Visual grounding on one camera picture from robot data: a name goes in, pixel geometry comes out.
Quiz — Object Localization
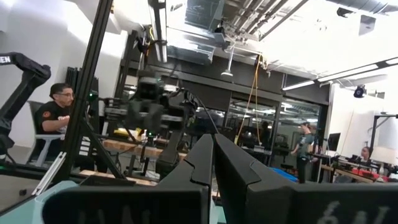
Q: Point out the wooden workbench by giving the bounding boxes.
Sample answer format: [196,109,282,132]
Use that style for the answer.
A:
[101,138,188,160]

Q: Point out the red boxes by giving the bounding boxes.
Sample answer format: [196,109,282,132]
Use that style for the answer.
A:
[351,167,389,183]

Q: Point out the black computer monitor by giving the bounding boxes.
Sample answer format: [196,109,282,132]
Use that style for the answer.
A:
[328,133,341,152]

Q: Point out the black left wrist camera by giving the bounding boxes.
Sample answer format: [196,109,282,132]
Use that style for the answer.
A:
[136,77,163,101]

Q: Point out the linear ceiling light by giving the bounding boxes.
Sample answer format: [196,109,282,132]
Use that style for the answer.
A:
[281,57,398,91]

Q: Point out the black ceiling spotlight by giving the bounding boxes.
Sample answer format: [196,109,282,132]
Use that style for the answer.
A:
[353,84,367,99]

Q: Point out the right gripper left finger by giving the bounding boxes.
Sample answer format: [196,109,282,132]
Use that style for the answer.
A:
[42,133,215,224]

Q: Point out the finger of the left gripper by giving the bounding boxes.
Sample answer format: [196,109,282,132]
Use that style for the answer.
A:
[127,114,146,131]
[146,115,163,133]

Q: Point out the wooden top background table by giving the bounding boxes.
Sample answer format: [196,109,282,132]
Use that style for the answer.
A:
[320,164,398,184]

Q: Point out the person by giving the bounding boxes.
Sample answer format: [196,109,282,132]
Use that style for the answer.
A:
[290,121,315,184]
[33,82,75,135]
[360,146,374,162]

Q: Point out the grey office chair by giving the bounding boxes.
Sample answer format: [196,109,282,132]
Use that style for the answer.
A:
[26,101,65,167]

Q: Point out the yellow hanging cable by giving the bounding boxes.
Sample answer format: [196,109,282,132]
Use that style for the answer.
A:
[254,77,262,146]
[235,54,262,142]

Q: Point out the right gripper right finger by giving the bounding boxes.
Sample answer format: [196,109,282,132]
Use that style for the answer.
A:
[213,133,398,224]

